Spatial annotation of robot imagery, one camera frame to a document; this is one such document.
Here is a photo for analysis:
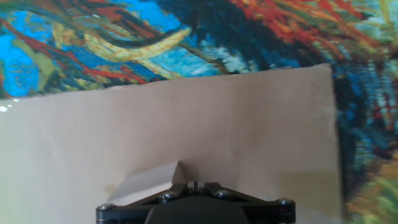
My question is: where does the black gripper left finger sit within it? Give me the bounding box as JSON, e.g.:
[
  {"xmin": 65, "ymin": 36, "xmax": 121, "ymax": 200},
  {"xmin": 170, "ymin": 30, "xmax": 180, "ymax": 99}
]
[{"xmin": 95, "ymin": 182, "xmax": 196, "ymax": 224}]

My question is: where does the small light wooden block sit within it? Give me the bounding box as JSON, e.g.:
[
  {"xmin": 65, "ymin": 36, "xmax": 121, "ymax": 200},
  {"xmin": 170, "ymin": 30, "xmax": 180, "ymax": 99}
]
[{"xmin": 107, "ymin": 160, "xmax": 189, "ymax": 206}]

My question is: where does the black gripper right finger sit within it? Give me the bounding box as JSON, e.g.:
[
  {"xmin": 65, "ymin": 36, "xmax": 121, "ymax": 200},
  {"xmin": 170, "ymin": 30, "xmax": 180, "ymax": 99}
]
[{"xmin": 197, "ymin": 182, "xmax": 297, "ymax": 224}]

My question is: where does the brown cardboard sheet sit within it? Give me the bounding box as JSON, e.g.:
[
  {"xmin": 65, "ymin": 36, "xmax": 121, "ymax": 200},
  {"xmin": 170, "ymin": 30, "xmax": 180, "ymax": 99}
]
[{"xmin": 0, "ymin": 63, "xmax": 343, "ymax": 224}]

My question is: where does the colourful sunflower painting cloth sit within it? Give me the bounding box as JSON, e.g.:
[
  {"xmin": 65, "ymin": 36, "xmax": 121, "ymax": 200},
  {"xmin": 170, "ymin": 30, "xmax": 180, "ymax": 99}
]
[{"xmin": 0, "ymin": 0, "xmax": 398, "ymax": 224}]

